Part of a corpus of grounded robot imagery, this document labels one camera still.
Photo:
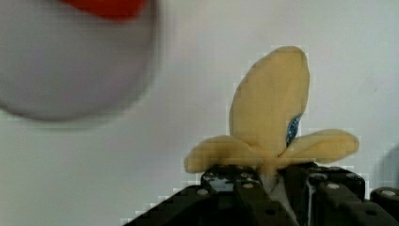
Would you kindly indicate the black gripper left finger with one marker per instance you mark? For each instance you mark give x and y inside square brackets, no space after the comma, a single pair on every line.
[226,196]

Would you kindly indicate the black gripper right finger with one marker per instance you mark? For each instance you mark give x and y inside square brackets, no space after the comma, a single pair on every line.
[333,196]

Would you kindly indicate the yellow plush peeled banana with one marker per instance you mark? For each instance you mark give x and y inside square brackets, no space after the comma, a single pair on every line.
[263,121]

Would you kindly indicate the red ketchup bottle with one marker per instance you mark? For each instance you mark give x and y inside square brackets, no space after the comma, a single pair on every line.
[113,10]

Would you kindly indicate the lilac round plate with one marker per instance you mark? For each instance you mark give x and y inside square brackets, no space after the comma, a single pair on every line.
[59,63]

